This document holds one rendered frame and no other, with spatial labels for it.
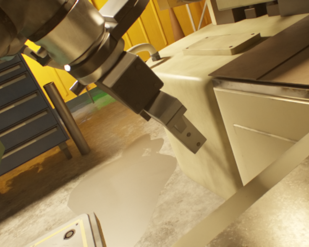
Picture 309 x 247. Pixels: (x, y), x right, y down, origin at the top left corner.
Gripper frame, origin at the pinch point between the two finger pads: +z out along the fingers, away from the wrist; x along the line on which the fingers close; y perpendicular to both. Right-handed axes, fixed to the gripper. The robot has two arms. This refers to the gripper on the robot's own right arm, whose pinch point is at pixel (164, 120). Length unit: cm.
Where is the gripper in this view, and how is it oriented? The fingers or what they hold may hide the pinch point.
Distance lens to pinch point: 43.8
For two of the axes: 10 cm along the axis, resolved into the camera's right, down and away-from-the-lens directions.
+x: 5.0, 3.2, -8.0
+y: -6.4, 7.7, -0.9
